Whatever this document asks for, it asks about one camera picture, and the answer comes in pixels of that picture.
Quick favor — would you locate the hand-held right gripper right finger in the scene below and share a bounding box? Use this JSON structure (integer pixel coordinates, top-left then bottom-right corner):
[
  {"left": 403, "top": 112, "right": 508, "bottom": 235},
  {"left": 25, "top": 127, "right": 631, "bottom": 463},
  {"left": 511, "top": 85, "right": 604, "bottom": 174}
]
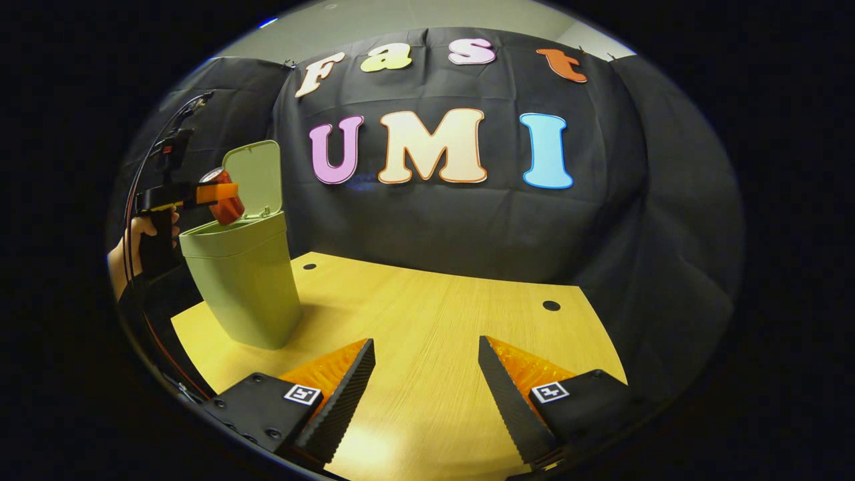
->
[{"left": 478, "top": 336, "right": 635, "bottom": 468}]

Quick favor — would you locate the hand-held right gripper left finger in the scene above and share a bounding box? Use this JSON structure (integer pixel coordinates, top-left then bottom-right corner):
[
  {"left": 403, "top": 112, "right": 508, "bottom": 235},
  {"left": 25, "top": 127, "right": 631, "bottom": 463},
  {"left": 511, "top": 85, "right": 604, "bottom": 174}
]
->
[{"left": 200, "top": 339, "right": 376, "bottom": 468}]

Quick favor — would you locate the red pop can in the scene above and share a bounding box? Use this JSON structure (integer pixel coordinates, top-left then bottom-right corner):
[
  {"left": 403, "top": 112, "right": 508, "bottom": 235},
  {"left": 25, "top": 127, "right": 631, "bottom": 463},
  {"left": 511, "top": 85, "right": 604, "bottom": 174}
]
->
[{"left": 199, "top": 168, "right": 246, "bottom": 226}]

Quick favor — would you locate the green desktop garbage bin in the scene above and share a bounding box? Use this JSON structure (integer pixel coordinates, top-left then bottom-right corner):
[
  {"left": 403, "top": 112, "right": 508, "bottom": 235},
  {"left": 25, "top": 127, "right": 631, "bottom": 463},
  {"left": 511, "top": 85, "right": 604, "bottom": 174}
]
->
[{"left": 179, "top": 140, "right": 303, "bottom": 350}]

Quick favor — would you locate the wooden desktop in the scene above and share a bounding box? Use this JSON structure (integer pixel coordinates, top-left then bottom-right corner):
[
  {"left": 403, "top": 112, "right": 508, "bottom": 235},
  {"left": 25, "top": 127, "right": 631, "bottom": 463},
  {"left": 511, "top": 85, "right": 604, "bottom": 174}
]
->
[{"left": 172, "top": 252, "right": 629, "bottom": 481}]

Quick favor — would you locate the black backdrop cloth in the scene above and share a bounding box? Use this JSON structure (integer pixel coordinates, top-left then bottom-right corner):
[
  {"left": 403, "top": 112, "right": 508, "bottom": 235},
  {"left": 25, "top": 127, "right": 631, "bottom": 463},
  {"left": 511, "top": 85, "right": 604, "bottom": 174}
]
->
[{"left": 110, "top": 27, "right": 745, "bottom": 402}]

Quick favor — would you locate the black cable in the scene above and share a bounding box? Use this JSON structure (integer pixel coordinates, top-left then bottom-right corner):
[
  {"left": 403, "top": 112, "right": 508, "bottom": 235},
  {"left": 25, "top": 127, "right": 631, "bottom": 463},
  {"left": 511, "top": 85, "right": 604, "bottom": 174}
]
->
[{"left": 122, "top": 92, "right": 214, "bottom": 281}]

